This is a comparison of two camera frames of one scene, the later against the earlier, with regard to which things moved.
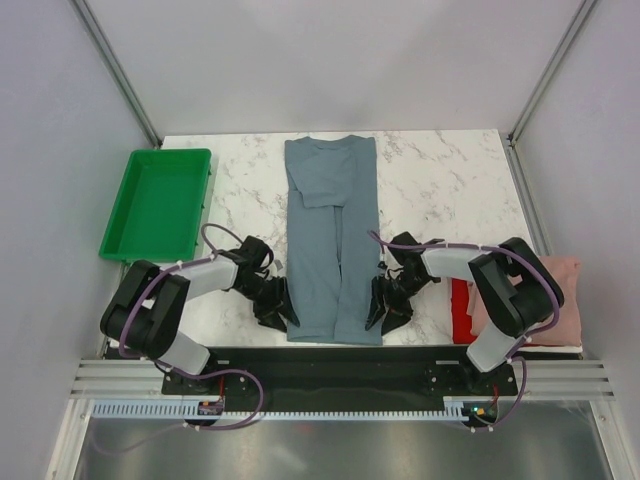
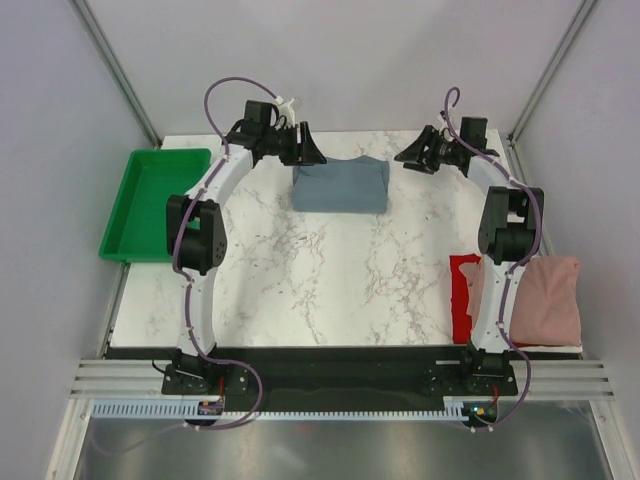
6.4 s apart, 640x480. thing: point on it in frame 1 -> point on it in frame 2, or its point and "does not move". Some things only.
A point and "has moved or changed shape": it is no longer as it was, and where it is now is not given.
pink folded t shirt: x=564 y=273 does not move
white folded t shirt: x=551 y=349 does not move
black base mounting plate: x=271 y=378 does not move
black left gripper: x=280 y=295 -> x=308 y=152
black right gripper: x=399 y=313 -> x=428 y=138
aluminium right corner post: x=565 y=44 does not move
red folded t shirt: x=461 y=318 does not move
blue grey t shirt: x=333 y=237 has moved or changed shape
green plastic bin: x=159 y=207 does not move
